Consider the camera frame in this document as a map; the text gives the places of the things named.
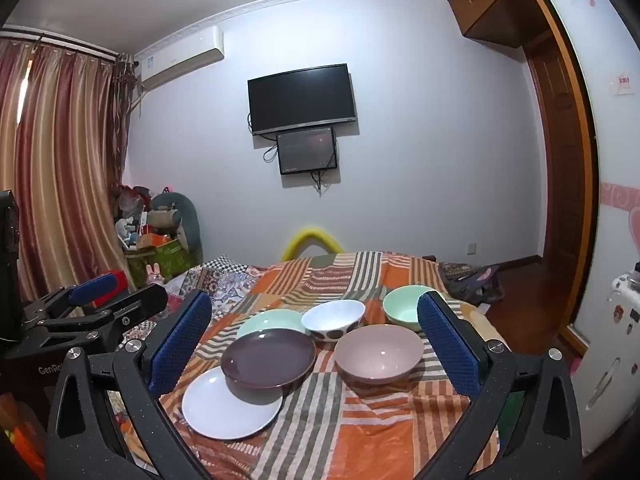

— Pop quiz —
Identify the grey plush cushion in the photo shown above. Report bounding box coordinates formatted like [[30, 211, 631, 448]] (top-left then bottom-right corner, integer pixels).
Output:
[[150, 191, 202, 261]]

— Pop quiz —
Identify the white spotted bowl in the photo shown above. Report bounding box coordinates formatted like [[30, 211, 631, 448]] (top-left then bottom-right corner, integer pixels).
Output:
[[301, 299, 367, 343]]

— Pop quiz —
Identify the patchwork patterned blanket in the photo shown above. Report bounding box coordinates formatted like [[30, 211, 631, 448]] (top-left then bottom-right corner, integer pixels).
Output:
[[110, 255, 281, 341]]

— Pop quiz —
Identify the pink bowl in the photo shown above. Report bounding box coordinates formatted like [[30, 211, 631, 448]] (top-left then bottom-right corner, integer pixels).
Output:
[[334, 324, 425, 386]]

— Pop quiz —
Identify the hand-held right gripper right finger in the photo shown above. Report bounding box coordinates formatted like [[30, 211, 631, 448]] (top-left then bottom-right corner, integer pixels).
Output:
[[417, 291, 585, 480]]

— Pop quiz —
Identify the black monitor cable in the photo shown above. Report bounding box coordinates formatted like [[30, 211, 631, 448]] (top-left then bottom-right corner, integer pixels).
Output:
[[309, 169, 332, 197]]

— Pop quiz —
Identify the dark bag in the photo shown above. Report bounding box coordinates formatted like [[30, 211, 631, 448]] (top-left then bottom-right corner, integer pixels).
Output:
[[437, 260, 506, 306]]

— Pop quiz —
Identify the yellow foam tube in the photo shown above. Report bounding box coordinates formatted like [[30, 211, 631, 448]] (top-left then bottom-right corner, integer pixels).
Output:
[[281, 227, 346, 262]]

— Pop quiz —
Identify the white air conditioner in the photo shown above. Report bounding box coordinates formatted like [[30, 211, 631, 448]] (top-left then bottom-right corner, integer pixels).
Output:
[[134, 25, 226, 92]]

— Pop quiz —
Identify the mint green bowl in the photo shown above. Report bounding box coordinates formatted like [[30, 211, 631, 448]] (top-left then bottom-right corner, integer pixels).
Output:
[[382, 285, 436, 333]]

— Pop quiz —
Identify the mint green plate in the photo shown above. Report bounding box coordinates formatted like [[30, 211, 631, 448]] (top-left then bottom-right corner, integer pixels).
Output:
[[235, 309, 308, 341]]

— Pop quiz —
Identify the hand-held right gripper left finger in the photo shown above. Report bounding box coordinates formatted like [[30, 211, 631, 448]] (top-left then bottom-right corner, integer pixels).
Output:
[[45, 290, 213, 480]]

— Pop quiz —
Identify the pink heart wall sticker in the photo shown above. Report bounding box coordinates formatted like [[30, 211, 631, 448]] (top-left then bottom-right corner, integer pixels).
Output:
[[599, 180, 640, 253]]

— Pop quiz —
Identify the dark purple plate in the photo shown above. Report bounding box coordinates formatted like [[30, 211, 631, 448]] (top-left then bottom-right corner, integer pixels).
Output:
[[221, 328, 317, 391]]

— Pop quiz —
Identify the wall-mounted black television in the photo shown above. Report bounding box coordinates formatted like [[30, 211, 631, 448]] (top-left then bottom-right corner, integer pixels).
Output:
[[247, 63, 358, 137]]

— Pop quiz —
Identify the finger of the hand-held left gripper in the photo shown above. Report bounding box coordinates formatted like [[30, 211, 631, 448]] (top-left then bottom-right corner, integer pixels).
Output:
[[22, 270, 132, 328], [30, 285, 169, 356]]

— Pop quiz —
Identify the wooden overhead cabinet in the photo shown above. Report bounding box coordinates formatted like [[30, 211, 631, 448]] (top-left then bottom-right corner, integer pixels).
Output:
[[446, 0, 546, 51]]

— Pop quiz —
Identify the brown wooden door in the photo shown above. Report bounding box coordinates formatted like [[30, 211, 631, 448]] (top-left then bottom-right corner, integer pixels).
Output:
[[525, 30, 593, 341]]

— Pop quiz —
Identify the pile of toys and bags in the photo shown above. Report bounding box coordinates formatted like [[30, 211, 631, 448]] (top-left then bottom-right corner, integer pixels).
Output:
[[112, 182, 173, 251]]

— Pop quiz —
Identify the striped red curtain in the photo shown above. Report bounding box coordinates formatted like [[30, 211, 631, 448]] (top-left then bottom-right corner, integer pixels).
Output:
[[0, 35, 140, 306]]

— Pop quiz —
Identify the orange striped blanket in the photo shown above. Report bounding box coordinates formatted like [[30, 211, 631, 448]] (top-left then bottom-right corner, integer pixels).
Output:
[[160, 251, 506, 480]]

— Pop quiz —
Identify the white plate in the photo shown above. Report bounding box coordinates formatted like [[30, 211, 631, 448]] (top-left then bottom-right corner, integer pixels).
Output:
[[181, 366, 284, 442]]

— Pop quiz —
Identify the green cardboard box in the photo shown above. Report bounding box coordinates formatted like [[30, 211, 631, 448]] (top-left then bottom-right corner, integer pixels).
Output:
[[125, 237, 195, 283]]

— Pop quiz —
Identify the small black wall monitor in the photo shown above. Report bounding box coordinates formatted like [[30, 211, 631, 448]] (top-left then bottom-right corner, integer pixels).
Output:
[[276, 126, 340, 176]]

